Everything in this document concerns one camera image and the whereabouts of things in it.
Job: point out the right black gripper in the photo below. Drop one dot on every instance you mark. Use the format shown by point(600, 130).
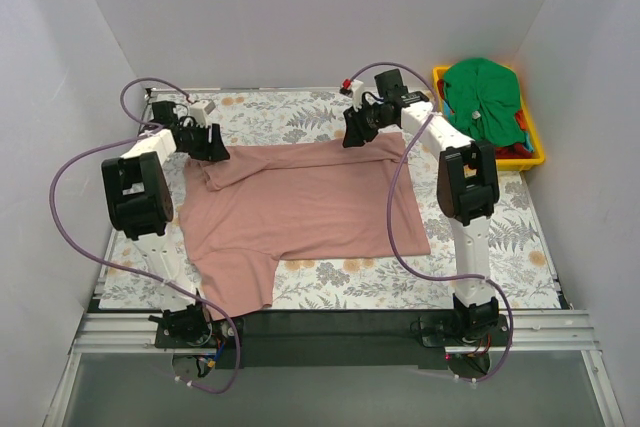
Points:
point(360, 123)

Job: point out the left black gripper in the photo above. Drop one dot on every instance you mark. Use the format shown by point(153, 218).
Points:
point(203, 142)

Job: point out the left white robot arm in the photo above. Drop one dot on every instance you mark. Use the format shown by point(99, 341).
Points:
point(140, 206)

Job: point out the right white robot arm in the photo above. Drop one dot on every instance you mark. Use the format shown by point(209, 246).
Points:
point(467, 192)

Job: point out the floral patterned table mat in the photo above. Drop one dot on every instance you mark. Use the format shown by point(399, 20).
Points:
point(518, 253)

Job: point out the green t shirt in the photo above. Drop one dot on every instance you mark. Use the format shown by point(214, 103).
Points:
point(484, 98)

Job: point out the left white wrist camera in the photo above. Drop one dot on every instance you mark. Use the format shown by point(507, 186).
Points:
point(200, 111)

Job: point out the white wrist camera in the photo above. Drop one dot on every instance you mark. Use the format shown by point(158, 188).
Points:
point(355, 90)
point(200, 111)

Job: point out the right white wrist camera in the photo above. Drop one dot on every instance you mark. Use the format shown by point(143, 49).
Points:
point(355, 90)

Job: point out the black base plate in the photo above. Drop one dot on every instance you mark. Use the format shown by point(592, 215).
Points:
point(328, 338)

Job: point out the aluminium mounting rail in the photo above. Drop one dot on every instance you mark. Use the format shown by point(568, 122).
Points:
point(553, 375)

